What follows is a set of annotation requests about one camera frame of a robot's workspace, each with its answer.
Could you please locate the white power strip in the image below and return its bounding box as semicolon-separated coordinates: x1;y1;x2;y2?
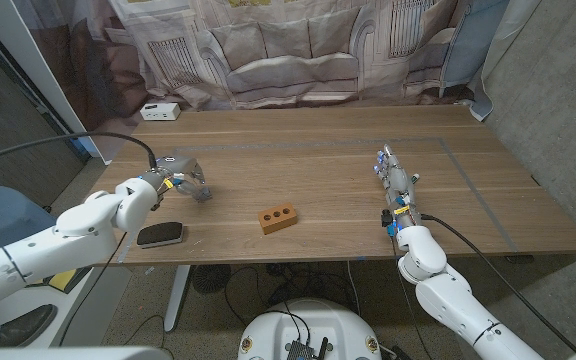
139;102;182;122

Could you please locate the yellow and black floor pad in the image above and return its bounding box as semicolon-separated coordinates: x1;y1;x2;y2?
42;268;93;294

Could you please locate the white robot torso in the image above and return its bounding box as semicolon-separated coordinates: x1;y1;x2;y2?
237;298;383;360

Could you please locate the thin black left wrist cable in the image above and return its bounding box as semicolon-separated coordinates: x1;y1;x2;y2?
57;232;128;347

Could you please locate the brown three-hole wooden block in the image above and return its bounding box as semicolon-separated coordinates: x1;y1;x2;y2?
257;201;299;236

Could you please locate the white floor platform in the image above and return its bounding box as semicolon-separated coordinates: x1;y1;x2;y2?
0;267;133;350

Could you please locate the black module with antenna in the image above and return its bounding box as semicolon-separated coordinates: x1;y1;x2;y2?
284;337;330;360

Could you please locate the person's leg with dark shoe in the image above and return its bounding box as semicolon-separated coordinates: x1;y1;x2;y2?
0;303;59;349

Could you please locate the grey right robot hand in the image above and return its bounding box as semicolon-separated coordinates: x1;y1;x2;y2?
372;143;423;234

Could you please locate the white table leg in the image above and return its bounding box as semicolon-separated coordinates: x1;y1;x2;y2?
163;264;192;334

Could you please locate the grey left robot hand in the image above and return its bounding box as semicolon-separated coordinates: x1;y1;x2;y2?
140;154;213;204

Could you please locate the tangle of black floor cables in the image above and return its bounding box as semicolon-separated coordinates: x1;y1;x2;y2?
222;262;364;329

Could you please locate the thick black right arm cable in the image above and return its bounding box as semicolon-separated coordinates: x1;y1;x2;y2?
420;213;576;354

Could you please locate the round black floor fan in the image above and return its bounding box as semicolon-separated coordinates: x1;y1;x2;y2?
191;263;232;295

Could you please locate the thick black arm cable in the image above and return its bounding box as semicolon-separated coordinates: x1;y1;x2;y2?
420;213;576;354
0;131;158;171

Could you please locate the blue chair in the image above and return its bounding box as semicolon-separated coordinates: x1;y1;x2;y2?
0;185;64;259

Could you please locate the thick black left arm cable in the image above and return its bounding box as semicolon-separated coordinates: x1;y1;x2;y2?
0;131;158;171

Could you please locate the black felt board eraser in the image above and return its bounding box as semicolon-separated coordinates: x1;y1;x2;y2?
136;221;185;250

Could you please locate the white partition panel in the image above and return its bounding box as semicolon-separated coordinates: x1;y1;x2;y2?
0;0;115;165

